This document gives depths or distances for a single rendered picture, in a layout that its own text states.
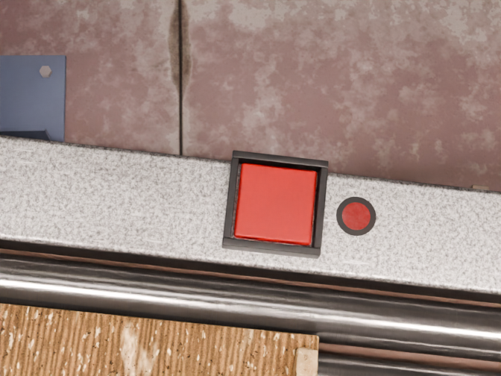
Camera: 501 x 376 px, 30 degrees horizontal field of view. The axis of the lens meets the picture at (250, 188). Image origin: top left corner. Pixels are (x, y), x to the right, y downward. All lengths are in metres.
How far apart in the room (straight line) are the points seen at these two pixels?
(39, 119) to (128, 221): 1.01
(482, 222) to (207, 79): 1.05
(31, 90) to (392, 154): 0.67
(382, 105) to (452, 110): 0.13
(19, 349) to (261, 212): 0.21
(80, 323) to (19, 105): 1.08
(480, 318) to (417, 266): 0.06
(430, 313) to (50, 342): 0.29
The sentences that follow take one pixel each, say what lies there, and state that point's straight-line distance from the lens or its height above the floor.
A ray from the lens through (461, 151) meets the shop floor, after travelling 1.77.
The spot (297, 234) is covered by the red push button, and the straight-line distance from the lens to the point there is 0.72.
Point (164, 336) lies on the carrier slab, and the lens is 0.70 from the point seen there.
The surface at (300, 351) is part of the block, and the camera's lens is 0.67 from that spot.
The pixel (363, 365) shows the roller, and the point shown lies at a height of 0.91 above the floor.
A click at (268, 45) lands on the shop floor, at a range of 1.78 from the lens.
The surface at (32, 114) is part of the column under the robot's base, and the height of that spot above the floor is 0.01.
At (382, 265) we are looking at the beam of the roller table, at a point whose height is 0.92.
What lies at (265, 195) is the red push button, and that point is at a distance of 0.73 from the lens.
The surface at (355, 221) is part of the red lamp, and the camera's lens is 0.74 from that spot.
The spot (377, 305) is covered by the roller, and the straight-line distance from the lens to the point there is 0.73.
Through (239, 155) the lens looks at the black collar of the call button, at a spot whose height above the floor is 0.93.
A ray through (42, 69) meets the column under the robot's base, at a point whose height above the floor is 0.02.
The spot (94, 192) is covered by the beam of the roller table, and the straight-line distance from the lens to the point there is 0.74.
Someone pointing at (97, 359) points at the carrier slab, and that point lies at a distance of 0.70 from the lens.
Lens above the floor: 1.63
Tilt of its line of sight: 75 degrees down
